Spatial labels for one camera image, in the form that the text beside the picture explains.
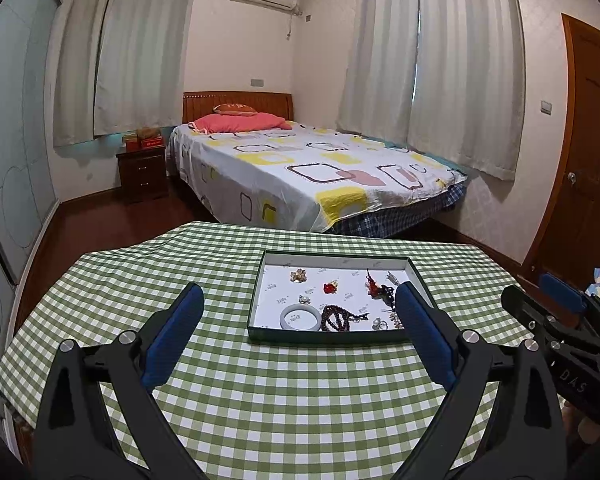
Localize glass wardrobe door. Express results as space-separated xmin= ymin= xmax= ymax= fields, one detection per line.
xmin=0 ymin=0 xmax=64 ymax=391

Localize wall light switch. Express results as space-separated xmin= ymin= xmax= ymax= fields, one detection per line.
xmin=541 ymin=101 xmax=552 ymax=115

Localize dark bead tassel pendant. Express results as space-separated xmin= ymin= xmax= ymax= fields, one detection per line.
xmin=378 ymin=285 xmax=394 ymax=310

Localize pink gold bead jewelry pile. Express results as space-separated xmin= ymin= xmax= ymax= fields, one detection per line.
xmin=389 ymin=311 xmax=403 ymax=330

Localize pink pillow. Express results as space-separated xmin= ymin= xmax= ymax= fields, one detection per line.
xmin=188 ymin=113 xmax=291 ymax=134

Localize person's hand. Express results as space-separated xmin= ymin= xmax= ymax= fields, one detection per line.
xmin=562 ymin=401 xmax=600 ymax=445

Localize green checkered tablecloth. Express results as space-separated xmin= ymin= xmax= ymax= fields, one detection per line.
xmin=0 ymin=222 xmax=527 ymax=479

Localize green jewelry box tray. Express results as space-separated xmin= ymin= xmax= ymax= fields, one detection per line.
xmin=247 ymin=250 xmax=438 ymax=347

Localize silver ring jewelry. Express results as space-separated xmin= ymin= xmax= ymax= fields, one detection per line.
xmin=372 ymin=318 xmax=389 ymax=330

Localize white jade bangle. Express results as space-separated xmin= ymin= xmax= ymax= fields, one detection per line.
xmin=279 ymin=304 xmax=322 ymax=332

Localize red knotted cord charm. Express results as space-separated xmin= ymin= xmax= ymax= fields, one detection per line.
xmin=366 ymin=273 xmax=382 ymax=298

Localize left white curtain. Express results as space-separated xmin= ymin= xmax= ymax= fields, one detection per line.
xmin=53 ymin=0 xmax=193 ymax=148

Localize wooden door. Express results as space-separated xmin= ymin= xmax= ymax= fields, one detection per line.
xmin=522 ymin=14 xmax=600 ymax=289

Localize right white curtain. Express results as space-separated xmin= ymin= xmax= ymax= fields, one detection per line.
xmin=337 ymin=0 xmax=526 ymax=181

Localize wooden headboard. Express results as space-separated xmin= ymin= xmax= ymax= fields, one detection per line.
xmin=180 ymin=90 xmax=296 ymax=125

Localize small gold brooch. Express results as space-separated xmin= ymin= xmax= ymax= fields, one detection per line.
xmin=290 ymin=269 xmax=306 ymax=283

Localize white curtain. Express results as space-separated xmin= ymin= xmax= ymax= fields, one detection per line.
xmin=53 ymin=0 xmax=193 ymax=148
xmin=337 ymin=0 xmax=526 ymax=181

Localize dark wooden nightstand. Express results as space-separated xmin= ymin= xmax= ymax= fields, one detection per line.
xmin=117 ymin=145 xmax=169 ymax=203

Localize bed with patterned sheet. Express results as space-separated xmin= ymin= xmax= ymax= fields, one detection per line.
xmin=168 ymin=122 xmax=467 ymax=238

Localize dark red bead necklace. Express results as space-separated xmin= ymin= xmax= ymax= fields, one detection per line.
xmin=319 ymin=302 xmax=371 ymax=334

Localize red boxes on nightstand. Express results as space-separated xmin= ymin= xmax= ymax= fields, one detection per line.
xmin=122 ymin=127 xmax=164 ymax=153

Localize orange patterned pillow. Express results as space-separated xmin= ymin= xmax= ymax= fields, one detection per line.
xmin=213 ymin=103 xmax=258 ymax=116

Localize silver rhinestone brooch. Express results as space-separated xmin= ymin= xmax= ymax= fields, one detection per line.
xmin=387 ymin=271 xmax=401 ymax=286

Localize gold and red charm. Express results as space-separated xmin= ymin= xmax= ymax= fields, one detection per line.
xmin=323 ymin=281 xmax=338 ymax=295

